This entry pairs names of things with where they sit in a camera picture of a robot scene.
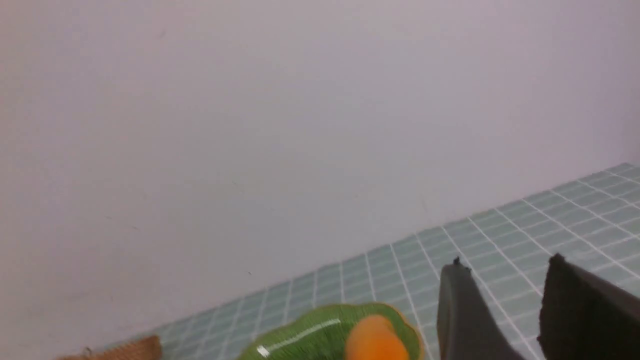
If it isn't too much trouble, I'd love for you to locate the teal checkered tablecloth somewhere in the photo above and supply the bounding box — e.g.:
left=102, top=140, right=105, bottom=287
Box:
left=148, top=162, right=640, bottom=360

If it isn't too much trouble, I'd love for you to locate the orange yellow mango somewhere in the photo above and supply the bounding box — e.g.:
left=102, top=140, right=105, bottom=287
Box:
left=343, top=314, right=409, bottom=360

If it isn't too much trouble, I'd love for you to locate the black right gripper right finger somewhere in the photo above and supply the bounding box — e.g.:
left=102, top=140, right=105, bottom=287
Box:
left=537, top=253, right=640, bottom=360

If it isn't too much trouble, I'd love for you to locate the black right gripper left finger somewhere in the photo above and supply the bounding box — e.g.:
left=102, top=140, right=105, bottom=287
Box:
left=436, top=257, right=523, bottom=360

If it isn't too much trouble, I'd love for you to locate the green glass leaf plate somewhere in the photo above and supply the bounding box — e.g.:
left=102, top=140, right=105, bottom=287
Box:
left=238, top=301, right=425, bottom=360

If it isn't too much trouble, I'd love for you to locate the woven rattan basket green lining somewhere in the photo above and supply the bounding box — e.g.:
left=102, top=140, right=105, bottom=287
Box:
left=57, top=335, right=163, bottom=360

